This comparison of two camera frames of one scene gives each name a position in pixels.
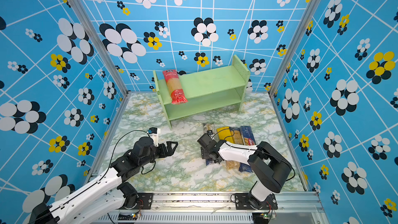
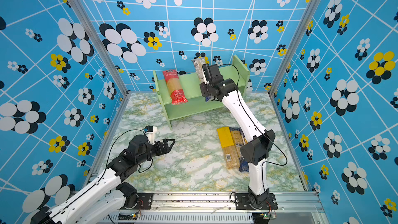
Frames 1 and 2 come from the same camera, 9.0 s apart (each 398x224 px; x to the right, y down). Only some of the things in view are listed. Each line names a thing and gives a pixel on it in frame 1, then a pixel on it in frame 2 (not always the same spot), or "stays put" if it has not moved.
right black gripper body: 205,155 to 207,89
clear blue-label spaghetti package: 209,126 to 198,64
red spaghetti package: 178,95 stays put
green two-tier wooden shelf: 205,89 stays put
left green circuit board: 127,216 stays put
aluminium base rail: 292,208 stays put
